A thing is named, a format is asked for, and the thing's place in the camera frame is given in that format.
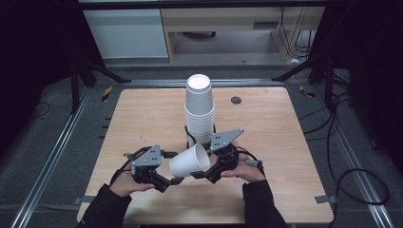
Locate stack of white paper cups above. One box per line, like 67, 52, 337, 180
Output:
184, 73, 216, 148

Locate right hand-held gripper cable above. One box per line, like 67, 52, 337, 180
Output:
236, 145, 266, 178

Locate person's left hand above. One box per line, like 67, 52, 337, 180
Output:
108, 167, 157, 199

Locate yellow black striped tape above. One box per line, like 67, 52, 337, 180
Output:
101, 85, 114, 103
298, 85, 317, 99

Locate grey tape strip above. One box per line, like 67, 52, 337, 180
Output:
314, 195, 338, 205
72, 195, 97, 206

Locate black wire cup holder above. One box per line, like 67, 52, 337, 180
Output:
184, 123, 218, 150

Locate thin black floor cable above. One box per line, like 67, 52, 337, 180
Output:
26, 101, 52, 124

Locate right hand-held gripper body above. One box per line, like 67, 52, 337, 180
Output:
208, 127, 245, 179

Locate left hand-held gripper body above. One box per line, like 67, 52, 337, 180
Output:
129, 143, 163, 185

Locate single white paper cup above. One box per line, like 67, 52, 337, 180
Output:
168, 142, 212, 179

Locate white cabinet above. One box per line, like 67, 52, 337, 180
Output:
83, 9, 170, 60

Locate person's right hand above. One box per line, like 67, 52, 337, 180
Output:
220, 141, 266, 184

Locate hanging black desk cables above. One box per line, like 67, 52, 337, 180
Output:
278, 7, 318, 60

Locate looped black floor cable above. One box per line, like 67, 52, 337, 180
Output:
326, 91, 391, 228

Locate black metal stand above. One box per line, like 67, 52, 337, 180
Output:
68, 47, 133, 116
271, 47, 337, 110

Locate aluminium floor rail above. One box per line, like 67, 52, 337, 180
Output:
312, 85, 397, 228
9, 86, 93, 228

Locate dark curtain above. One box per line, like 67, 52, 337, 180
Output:
312, 0, 403, 174
0, 0, 106, 156

